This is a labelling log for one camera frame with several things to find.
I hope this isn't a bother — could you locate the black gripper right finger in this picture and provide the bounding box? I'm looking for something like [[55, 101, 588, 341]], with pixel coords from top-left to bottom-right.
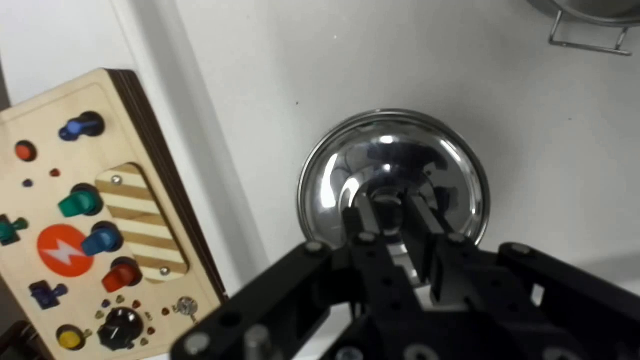
[[402, 195, 640, 360]]

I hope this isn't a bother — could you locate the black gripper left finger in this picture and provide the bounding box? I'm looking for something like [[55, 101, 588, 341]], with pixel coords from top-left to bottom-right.
[[171, 199, 433, 360]]

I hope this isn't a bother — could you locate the white round table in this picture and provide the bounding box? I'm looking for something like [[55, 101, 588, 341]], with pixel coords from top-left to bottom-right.
[[110, 0, 640, 360]]

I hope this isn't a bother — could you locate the wooden busy board toy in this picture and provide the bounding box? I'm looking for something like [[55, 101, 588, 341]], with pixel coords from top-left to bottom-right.
[[0, 66, 229, 360]]

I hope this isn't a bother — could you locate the small steel pot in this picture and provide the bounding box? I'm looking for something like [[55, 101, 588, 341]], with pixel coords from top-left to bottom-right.
[[529, 0, 640, 58]]

